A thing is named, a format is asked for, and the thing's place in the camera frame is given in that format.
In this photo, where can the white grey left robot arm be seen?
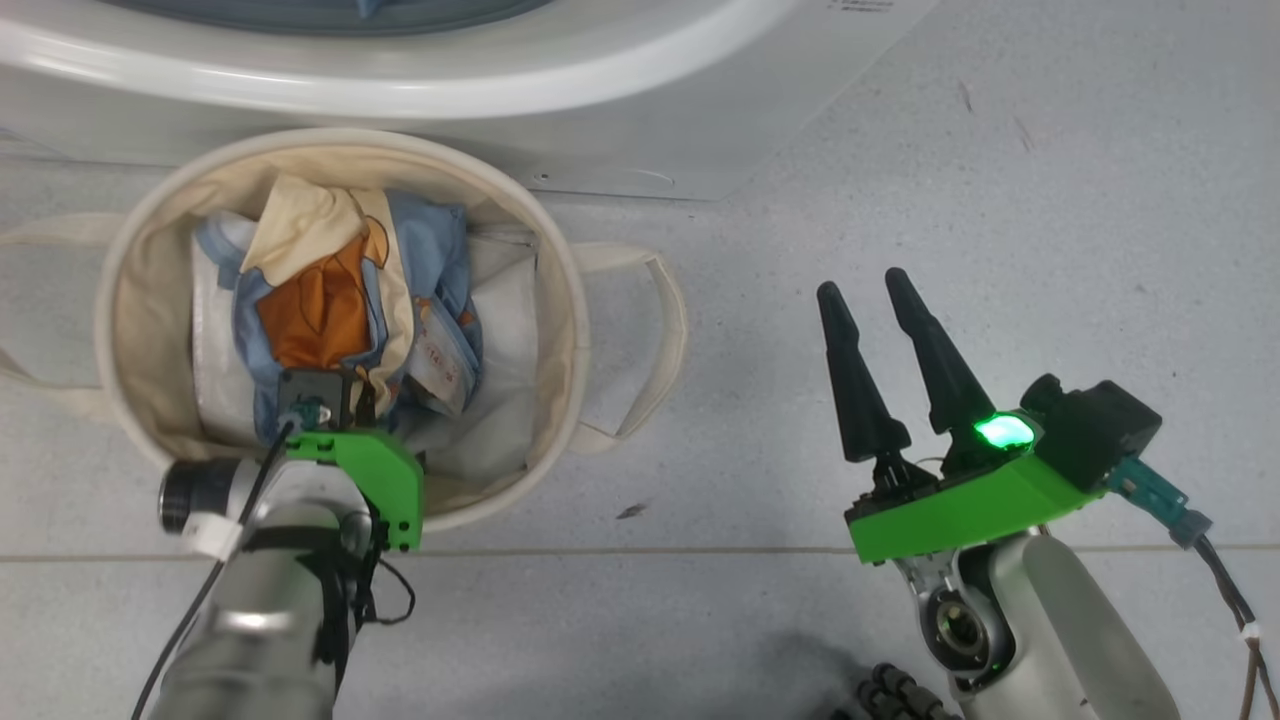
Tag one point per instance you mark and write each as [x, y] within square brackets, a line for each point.
[270, 620]

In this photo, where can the cream canvas laundry basket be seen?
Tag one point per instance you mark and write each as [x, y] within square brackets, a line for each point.
[150, 300]

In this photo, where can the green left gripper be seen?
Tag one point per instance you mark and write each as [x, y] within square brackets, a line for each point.
[385, 470]

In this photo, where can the white front-load washing machine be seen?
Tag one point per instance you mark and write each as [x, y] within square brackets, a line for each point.
[500, 130]

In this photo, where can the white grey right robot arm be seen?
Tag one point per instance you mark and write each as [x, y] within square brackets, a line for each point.
[1070, 640]

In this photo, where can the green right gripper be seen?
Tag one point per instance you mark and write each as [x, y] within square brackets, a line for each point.
[980, 505]

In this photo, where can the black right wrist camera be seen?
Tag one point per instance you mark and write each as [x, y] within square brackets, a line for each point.
[1095, 425]

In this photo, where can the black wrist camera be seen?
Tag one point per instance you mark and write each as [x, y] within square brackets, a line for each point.
[1095, 425]
[315, 390]

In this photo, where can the cream orange blue print garment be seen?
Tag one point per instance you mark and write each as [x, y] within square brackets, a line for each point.
[320, 300]

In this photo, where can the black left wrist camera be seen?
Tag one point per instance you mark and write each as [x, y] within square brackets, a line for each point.
[315, 390]

